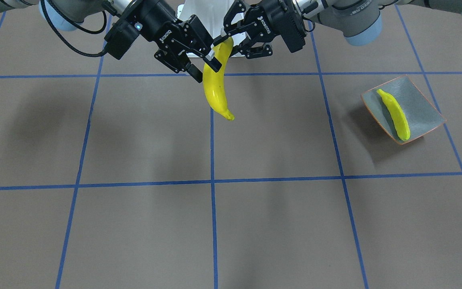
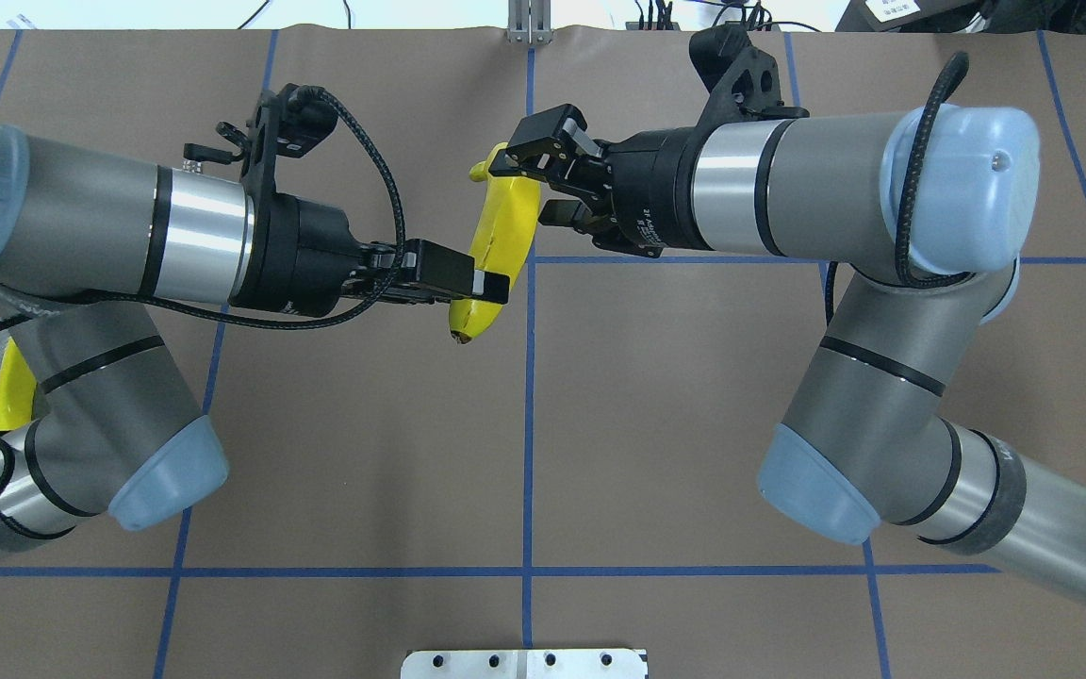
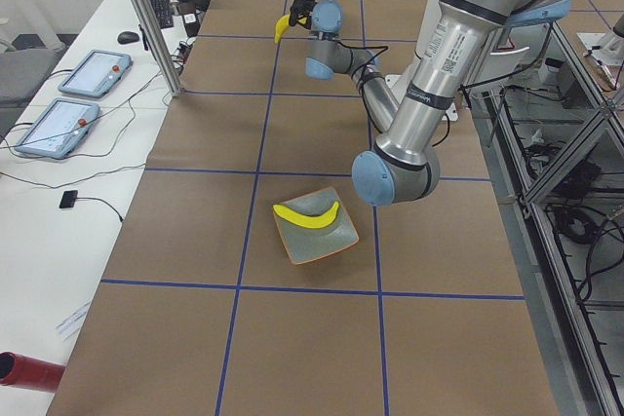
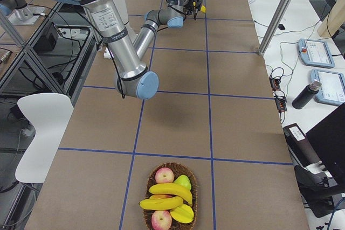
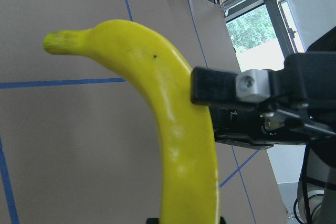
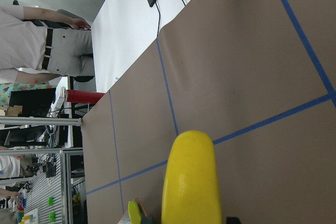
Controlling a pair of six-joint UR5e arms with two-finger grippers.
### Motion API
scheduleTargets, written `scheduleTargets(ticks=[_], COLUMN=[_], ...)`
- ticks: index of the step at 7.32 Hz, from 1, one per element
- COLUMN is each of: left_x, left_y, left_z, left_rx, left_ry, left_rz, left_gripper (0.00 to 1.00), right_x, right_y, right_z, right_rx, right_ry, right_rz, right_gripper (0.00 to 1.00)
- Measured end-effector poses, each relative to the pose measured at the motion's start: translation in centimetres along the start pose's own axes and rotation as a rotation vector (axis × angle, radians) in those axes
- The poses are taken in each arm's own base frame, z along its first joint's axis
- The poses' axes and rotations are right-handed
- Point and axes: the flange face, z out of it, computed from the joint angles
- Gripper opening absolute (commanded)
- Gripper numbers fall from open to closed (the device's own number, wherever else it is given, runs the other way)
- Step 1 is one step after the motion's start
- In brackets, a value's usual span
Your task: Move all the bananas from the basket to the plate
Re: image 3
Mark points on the teach pendant far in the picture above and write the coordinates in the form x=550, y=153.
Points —
x=96, y=74

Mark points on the red fire extinguisher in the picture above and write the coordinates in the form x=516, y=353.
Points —
x=29, y=373

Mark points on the brown paper table cover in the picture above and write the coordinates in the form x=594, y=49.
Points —
x=250, y=279

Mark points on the teach pendant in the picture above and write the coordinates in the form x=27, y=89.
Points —
x=96, y=74
x=59, y=129

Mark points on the aluminium frame post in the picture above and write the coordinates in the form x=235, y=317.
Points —
x=157, y=44

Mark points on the black box white label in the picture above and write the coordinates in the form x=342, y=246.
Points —
x=190, y=19

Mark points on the grey square plate orange rim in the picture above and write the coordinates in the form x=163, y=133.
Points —
x=307, y=245

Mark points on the teach pendant near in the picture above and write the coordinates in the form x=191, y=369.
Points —
x=59, y=129

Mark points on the black keyboard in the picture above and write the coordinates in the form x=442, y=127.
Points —
x=163, y=13

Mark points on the small black device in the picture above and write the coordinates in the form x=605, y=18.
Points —
x=68, y=199

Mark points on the black computer mouse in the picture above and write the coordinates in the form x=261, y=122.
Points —
x=127, y=37

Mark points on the yellow banana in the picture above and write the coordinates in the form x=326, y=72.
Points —
x=284, y=23
x=306, y=221

